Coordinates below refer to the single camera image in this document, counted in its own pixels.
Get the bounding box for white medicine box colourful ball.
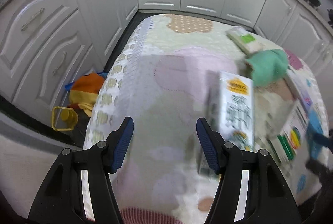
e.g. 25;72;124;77
268;100;309;163

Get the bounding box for blue plastic packet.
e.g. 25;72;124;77
306;109;323;160

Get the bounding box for green cloth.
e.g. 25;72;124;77
245;49;288;88

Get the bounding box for green white tissue pack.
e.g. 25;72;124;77
226;26;263;55

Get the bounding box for grey printed wrapper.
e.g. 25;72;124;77
285;69;313;113

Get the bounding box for white kitchen cabinets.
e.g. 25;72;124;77
1;0;332;124

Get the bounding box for yellow plastic container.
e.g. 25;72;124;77
51;107;78;131

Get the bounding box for orange yellow bag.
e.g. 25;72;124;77
65;72;105;117

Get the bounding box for patterned quilted tablecloth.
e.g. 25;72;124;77
83;13;330;224

